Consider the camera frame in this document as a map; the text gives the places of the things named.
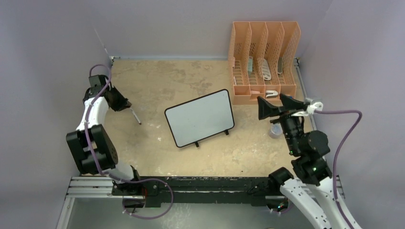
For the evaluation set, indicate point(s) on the aluminium frame rail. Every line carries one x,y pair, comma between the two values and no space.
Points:
89,204

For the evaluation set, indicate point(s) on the small clear plastic jar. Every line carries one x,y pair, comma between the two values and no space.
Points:
275,131

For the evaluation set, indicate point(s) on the small black-framed whiteboard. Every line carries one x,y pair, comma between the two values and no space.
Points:
200,118

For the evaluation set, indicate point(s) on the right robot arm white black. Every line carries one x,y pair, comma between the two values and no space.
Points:
313,189

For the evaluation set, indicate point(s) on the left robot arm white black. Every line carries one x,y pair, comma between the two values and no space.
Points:
91,147

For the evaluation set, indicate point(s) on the peach plastic file organizer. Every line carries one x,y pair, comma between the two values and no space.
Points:
260,60

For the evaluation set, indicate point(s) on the grey eraser in organizer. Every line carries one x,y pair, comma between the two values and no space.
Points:
250,64

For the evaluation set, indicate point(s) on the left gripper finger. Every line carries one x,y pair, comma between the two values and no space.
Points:
119,106
121,97

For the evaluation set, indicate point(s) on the white perforated tool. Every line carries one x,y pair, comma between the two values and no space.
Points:
266,73

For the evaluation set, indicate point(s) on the dark grey flat tool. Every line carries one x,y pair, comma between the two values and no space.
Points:
280,66

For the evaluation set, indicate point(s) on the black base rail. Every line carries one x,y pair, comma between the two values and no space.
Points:
154,191

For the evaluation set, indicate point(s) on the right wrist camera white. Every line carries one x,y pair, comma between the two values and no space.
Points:
314,105

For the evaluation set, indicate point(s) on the white marker rainbow stripe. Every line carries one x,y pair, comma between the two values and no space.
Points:
135,115

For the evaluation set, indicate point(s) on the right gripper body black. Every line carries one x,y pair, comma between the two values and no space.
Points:
287,119

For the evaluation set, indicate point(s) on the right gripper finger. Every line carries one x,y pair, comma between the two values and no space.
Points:
266,109
291,104

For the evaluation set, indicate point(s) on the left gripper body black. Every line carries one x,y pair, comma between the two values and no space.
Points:
109,89

